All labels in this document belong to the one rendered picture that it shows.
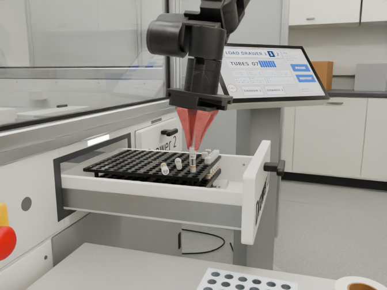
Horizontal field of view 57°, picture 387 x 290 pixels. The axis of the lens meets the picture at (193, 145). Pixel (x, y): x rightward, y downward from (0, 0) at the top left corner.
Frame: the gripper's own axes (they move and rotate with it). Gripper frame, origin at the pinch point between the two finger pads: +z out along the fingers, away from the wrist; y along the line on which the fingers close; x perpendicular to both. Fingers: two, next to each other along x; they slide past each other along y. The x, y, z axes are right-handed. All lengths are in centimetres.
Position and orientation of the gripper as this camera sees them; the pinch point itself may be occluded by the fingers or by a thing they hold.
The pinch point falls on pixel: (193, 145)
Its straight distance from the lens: 61.9
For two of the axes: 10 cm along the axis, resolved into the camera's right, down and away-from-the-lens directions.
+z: -1.3, 9.7, 2.1
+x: -3.0, 1.6, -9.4
